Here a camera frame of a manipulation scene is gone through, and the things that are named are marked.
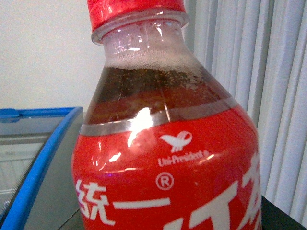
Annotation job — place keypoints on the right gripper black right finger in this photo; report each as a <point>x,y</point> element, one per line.
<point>275,219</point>

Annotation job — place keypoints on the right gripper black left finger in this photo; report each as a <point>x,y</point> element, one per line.
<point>74,222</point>

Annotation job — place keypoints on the red iced tea bottle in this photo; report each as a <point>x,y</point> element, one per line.
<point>163,145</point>

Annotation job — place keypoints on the white chest freezer with penguins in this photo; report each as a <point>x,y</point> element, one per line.
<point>36,187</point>

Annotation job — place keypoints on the white vertical blinds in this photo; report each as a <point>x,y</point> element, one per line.
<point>257,49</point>

